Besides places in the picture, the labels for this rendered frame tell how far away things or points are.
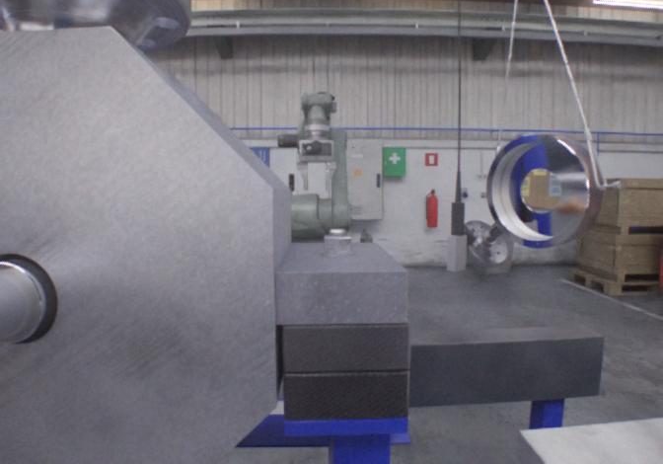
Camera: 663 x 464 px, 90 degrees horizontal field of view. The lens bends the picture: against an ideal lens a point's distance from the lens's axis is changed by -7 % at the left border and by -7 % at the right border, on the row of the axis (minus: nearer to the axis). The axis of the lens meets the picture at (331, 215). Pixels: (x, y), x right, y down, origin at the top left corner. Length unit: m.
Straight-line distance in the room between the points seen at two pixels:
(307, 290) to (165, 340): 0.13
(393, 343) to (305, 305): 0.09
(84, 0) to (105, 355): 0.34
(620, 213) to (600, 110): 2.61
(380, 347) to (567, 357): 0.65
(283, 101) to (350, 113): 1.05
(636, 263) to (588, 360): 4.34
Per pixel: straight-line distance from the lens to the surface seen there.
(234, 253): 0.32
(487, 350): 0.85
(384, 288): 0.34
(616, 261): 5.11
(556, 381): 0.96
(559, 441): 0.58
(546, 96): 6.74
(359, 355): 0.35
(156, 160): 0.34
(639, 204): 5.25
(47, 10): 0.46
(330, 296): 0.33
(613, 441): 0.62
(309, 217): 2.43
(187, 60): 6.37
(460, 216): 1.31
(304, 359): 0.35
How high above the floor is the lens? 1.18
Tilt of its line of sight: 4 degrees down
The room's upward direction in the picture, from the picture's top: straight up
